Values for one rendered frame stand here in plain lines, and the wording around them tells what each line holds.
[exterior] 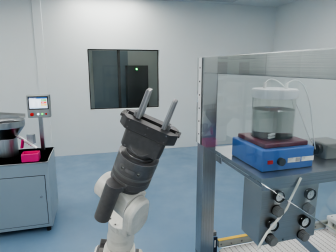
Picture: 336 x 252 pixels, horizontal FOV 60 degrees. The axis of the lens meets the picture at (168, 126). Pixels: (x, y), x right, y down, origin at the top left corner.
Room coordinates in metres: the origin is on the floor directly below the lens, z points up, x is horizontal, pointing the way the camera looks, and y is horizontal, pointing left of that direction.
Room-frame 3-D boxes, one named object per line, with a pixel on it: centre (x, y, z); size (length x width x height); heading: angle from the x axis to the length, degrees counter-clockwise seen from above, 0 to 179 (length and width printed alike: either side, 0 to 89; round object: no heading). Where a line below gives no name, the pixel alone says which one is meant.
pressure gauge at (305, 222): (0.88, -0.45, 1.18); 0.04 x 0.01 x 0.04; 107
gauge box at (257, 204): (0.92, -0.38, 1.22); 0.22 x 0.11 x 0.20; 107
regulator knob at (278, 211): (0.84, -0.34, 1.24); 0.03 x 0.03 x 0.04; 17
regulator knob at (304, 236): (0.87, -0.45, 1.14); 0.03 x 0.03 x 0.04; 17
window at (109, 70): (5.76, 0.85, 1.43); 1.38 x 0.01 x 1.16; 105
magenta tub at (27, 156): (2.78, 1.36, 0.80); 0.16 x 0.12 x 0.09; 105
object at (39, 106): (3.12, 1.39, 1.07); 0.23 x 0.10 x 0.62; 105
